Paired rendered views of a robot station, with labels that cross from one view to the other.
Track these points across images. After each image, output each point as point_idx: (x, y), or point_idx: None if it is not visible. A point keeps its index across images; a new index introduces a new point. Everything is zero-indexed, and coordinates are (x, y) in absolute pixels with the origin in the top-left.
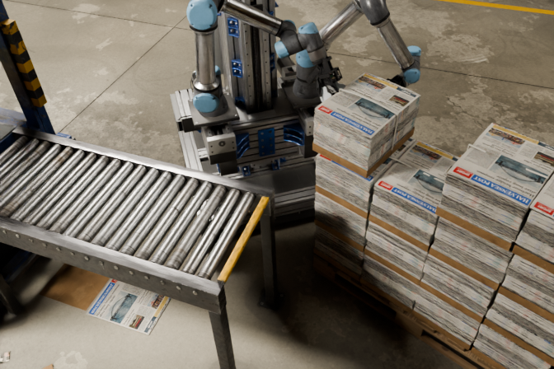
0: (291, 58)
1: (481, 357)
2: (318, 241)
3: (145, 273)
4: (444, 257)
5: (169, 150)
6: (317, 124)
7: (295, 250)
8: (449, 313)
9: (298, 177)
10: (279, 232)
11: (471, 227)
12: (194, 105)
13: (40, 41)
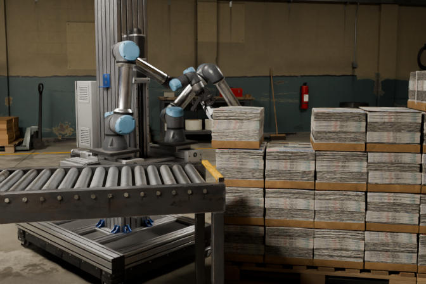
0: None
1: (373, 267)
2: None
3: (157, 187)
4: (327, 184)
5: (23, 257)
6: (215, 123)
7: (193, 277)
8: (341, 239)
9: (170, 227)
10: (170, 273)
11: (338, 146)
12: (118, 125)
13: None
